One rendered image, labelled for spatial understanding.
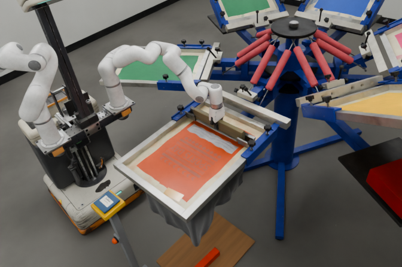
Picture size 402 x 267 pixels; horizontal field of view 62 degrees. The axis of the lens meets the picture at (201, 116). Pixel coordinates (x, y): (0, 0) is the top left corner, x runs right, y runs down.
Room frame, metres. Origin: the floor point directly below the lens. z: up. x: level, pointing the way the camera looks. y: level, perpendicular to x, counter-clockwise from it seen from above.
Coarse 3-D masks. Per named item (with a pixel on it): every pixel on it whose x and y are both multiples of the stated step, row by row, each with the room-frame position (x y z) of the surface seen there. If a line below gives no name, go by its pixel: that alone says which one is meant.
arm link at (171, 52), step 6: (150, 42) 1.73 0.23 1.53; (156, 42) 1.72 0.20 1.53; (162, 42) 1.72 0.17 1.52; (162, 48) 1.70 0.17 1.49; (168, 48) 1.66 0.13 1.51; (174, 48) 1.65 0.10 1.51; (162, 54) 1.71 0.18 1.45; (168, 54) 1.59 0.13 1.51; (174, 54) 1.60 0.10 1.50; (180, 54) 1.66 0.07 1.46; (168, 60) 1.58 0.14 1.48; (174, 60) 1.58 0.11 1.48; (180, 60) 1.59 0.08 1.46; (168, 66) 1.58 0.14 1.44; (174, 66) 1.57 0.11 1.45; (180, 66) 1.57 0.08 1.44; (174, 72) 1.58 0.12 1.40; (180, 72) 1.56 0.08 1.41
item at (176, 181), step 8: (224, 136) 1.51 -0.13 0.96; (208, 144) 1.45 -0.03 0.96; (216, 152) 1.38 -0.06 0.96; (224, 152) 1.37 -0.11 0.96; (224, 160) 1.31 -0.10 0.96; (216, 168) 1.26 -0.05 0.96; (168, 176) 1.24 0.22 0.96; (176, 176) 1.23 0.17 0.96; (184, 176) 1.23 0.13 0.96; (208, 176) 1.21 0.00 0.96; (168, 184) 1.18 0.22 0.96; (176, 184) 1.17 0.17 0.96; (184, 184) 1.17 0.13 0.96; (192, 184) 1.16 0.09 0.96; (200, 184) 1.16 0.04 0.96; (184, 192) 1.12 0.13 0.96; (192, 192) 1.11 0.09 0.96; (184, 200) 1.07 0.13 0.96
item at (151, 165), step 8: (184, 128) 1.63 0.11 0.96; (208, 128) 1.60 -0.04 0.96; (176, 136) 1.56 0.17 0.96; (192, 136) 1.54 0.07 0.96; (168, 144) 1.49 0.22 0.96; (160, 152) 1.43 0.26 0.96; (144, 160) 1.38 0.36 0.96; (152, 160) 1.37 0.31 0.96; (160, 160) 1.37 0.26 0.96; (144, 168) 1.32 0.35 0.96; (152, 168) 1.31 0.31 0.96; (160, 168) 1.30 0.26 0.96; (168, 168) 1.30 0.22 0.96; (152, 176) 1.25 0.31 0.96; (160, 176) 1.25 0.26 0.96
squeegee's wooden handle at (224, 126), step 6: (198, 108) 1.68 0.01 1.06; (198, 114) 1.65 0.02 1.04; (204, 114) 1.61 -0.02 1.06; (204, 120) 1.61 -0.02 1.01; (222, 120) 1.54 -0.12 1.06; (222, 126) 1.51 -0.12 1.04; (228, 126) 1.48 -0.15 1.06; (234, 126) 1.47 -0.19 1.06; (228, 132) 1.48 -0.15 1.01; (234, 132) 1.44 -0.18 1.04; (240, 132) 1.41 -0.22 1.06; (240, 138) 1.41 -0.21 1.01
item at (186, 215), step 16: (256, 128) 1.53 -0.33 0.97; (144, 144) 1.48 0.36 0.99; (128, 160) 1.38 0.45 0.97; (240, 160) 1.26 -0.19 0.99; (128, 176) 1.25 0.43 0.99; (224, 176) 1.16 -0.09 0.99; (160, 192) 1.11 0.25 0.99; (208, 192) 1.07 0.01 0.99; (176, 208) 1.00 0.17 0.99; (192, 208) 0.99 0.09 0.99
